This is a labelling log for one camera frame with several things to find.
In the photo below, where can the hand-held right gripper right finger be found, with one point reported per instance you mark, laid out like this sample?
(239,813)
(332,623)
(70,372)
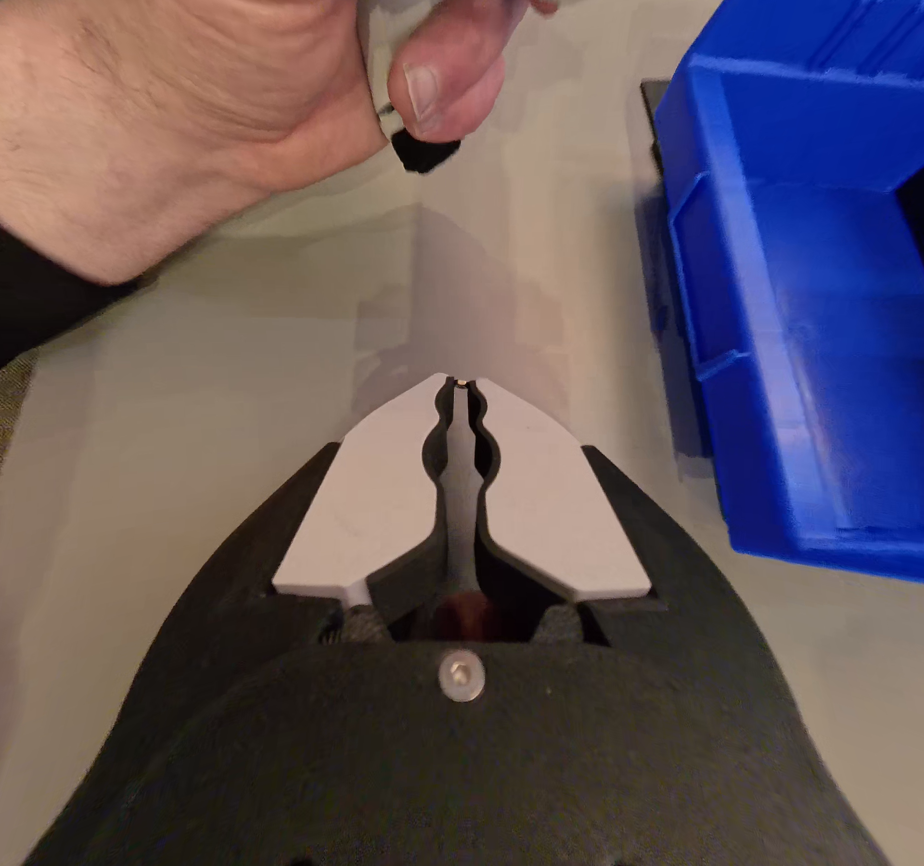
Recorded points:
(563,505)

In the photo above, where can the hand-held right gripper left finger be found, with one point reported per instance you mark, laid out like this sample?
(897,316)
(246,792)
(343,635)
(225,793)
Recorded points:
(361,505)

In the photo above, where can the blue plastic bin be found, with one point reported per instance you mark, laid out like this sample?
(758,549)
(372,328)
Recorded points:
(794,303)

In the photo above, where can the person's left forearm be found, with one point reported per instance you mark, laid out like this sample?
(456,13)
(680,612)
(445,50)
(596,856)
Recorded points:
(43,303)

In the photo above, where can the grey desk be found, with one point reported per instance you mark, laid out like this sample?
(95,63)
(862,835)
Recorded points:
(216,411)

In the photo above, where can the person's left hand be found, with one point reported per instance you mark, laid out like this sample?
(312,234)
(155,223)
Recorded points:
(180,100)

